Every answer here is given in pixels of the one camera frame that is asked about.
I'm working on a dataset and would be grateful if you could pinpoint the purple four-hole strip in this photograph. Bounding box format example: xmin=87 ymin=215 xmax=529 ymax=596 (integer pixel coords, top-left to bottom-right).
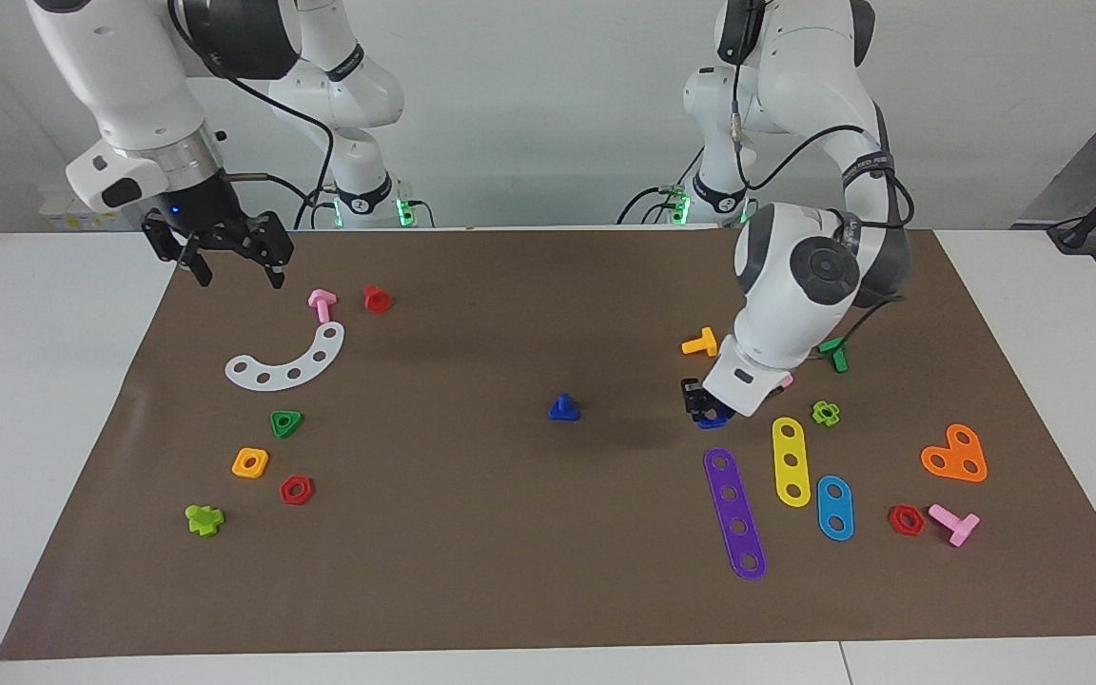
xmin=703 ymin=447 xmax=768 ymax=581

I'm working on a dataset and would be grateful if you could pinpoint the black base cable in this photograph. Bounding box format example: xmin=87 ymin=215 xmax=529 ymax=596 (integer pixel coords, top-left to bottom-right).
xmin=616 ymin=143 xmax=707 ymax=226

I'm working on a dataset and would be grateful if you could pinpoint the orange heart-shaped plate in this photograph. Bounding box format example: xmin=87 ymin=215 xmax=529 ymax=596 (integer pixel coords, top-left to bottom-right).
xmin=920 ymin=423 xmax=988 ymax=483

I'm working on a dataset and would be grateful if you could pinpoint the blue two-hole strip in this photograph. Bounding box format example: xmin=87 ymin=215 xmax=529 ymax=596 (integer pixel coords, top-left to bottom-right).
xmin=816 ymin=475 xmax=855 ymax=542

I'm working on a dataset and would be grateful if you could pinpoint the brown table mat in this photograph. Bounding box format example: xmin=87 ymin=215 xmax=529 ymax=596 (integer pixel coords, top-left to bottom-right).
xmin=0 ymin=226 xmax=1096 ymax=660

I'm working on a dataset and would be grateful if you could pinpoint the yellow three-hole strip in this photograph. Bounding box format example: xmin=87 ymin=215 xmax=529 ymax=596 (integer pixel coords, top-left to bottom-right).
xmin=772 ymin=417 xmax=812 ymax=508

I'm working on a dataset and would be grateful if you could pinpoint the white curved perforated strip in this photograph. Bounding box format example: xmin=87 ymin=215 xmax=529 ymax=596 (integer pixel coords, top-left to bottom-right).
xmin=225 ymin=322 xmax=346 ymax=392

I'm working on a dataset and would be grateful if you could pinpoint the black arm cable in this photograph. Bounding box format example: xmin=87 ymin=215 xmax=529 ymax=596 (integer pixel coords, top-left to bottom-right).
xmin=725 ymin=57 xmax=916 ymax=231
xmin=166 ymin=0 xmax=338 ymax=230

